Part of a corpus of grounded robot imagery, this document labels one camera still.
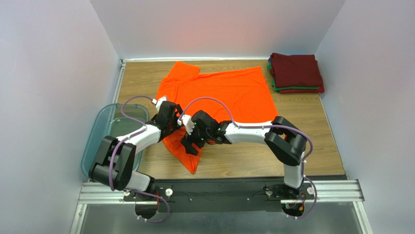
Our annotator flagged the orange t-shirt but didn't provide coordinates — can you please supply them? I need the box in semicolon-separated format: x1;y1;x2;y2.
156;61;280;175

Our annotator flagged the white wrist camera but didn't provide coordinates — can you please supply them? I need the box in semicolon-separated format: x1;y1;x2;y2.
151;96;168;112
177;115;195;135

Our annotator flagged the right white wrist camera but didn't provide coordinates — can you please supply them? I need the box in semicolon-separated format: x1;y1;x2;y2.
177;115;195;135

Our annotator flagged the folded maroon t-shirt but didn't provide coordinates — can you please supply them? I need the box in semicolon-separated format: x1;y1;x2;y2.
270;53;323;89

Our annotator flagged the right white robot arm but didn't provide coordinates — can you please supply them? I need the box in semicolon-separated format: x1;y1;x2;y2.
177;110;307;199

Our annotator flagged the aluminium frame rail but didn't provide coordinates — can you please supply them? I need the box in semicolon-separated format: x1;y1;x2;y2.
71;176;372;234

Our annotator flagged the folded red t-shirt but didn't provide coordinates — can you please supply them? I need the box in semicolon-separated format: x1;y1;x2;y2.
279;86;325;94

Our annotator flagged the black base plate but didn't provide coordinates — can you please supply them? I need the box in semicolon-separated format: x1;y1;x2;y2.
123;175;348;214

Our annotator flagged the clear blue plastic bin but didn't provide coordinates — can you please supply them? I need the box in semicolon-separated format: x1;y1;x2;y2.
80;103;150;177

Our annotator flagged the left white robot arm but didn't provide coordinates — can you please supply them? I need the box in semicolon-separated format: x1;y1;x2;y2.
88;100;183;193

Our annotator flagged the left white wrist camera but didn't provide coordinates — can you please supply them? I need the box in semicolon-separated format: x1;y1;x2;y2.
151;96;168;112

